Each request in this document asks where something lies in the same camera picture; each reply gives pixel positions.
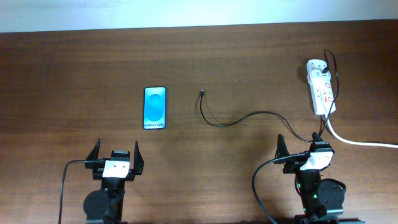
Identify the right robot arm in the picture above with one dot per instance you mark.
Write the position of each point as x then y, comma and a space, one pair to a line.
322, 199

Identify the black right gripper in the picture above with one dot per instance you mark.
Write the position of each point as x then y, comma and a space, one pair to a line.
290, 159

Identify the white charger adapter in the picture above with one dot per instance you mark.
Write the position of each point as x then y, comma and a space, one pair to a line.
316, 77

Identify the white power strip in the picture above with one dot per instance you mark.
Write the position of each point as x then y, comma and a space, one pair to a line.
322, 94

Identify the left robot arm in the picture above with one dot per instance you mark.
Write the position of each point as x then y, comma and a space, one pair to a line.
106, 204

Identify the blue Galaxy smartphone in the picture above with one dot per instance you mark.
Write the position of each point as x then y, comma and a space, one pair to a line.
154, 108

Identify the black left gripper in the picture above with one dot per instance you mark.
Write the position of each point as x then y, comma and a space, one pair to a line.
89, 164

